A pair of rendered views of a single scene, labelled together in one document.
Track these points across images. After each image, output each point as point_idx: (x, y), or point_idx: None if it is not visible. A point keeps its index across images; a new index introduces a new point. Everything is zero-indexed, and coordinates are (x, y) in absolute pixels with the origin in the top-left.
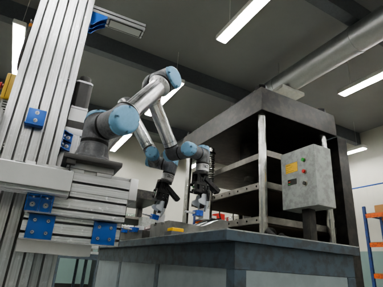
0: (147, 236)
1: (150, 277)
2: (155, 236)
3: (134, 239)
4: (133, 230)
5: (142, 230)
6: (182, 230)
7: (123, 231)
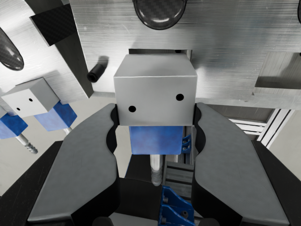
0: (83, 60)
1: None
2: (299, 110)
3: (92, 95)
4: (75, 116)
5: (88, 98)
6: None
7: (25, 125)
